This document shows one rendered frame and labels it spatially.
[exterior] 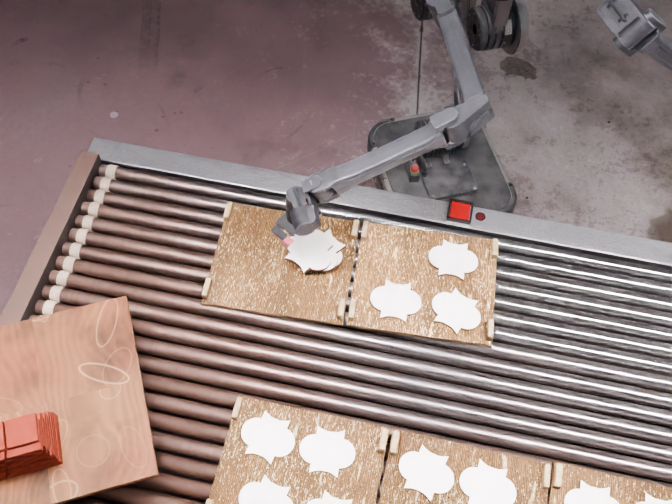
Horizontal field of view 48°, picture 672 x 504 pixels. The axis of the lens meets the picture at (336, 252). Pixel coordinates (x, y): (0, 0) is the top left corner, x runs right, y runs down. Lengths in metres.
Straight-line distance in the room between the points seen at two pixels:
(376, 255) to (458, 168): 1.15
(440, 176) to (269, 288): 1.30
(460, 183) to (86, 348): 1.80
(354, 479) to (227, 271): 0.70
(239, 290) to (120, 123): 1.85
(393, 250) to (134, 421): 0.88
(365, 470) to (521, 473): 0.40
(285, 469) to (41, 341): 0.72
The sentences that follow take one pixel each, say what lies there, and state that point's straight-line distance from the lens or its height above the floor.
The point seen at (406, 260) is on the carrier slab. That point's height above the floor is 0.94.
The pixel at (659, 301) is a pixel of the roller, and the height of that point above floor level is 0.92.
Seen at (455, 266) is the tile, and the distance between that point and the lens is 2.24.
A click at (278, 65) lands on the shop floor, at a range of 4.02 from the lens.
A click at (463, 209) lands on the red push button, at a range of 2.38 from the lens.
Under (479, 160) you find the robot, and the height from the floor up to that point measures 0.24.
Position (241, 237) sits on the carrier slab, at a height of 0.94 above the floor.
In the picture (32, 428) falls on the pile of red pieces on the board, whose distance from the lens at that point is 1.88.
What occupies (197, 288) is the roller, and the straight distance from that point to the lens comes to 2.23.
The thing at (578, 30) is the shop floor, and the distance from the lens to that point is 4.43.
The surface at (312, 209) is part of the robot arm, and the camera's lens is 1.96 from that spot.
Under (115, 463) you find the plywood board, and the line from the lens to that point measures 1.96.
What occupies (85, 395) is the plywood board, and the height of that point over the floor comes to 1.04.
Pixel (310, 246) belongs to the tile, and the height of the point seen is 0.98.
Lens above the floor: 2.87
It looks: 60 degrees down
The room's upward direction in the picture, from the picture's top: 2 degrees clockwise
